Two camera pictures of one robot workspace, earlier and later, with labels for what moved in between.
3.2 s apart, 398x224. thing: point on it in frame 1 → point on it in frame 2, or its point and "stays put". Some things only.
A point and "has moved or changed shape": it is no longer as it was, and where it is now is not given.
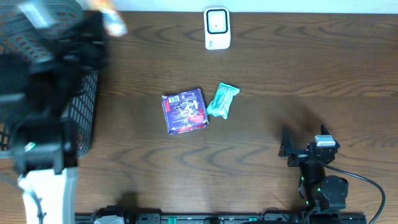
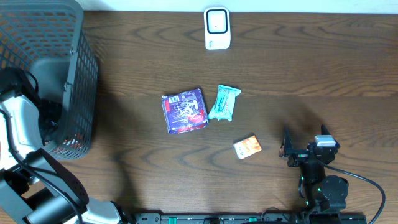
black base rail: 117,215 stays put
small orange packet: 112,18 → 247,147
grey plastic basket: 28,28 stays put
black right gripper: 299,156 stays put
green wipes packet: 221,104 has moved or changed shape
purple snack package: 185,111 stays put
